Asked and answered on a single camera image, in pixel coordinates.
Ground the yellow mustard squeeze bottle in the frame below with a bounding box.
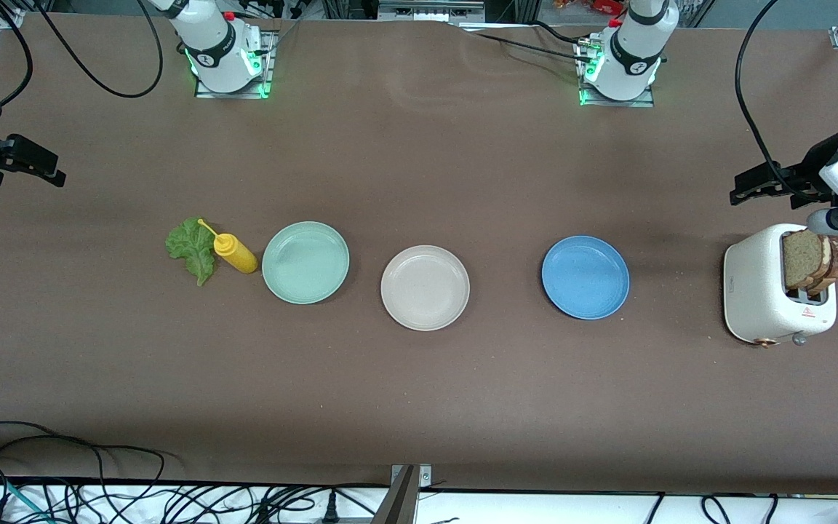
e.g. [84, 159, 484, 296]
[197, 218, 259, 275]

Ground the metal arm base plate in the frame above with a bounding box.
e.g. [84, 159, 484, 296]
[574, 38, 656, 108]
[195, 29, 278, 99]

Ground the light brown bread slice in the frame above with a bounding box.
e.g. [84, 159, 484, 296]
[783, 229, 832, 290]

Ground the dark crusted bread slice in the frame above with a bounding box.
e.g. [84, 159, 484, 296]
[810, 233, 838, 296]

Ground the aluminium profile post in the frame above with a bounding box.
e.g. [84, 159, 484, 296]
[372, 464, 433, 524]

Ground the grey metal box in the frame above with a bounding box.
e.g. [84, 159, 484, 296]
[378, 0, 486, 23]

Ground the beige plate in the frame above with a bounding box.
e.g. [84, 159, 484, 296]
[380, 245, 471, 333]

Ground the blue plate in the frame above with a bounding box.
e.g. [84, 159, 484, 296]
[540, 234, 631, 321]

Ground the white two-slot toaster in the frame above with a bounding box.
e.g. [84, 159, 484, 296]
[722, 223, 838, 349]

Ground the red packet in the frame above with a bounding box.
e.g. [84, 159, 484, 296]
[554, 0, 625, 17]

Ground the green lettuce leaf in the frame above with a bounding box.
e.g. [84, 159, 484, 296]
[165, 218, 218, 287]

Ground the pale green plate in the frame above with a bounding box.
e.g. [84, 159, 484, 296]
[261, 221, 351, 305]

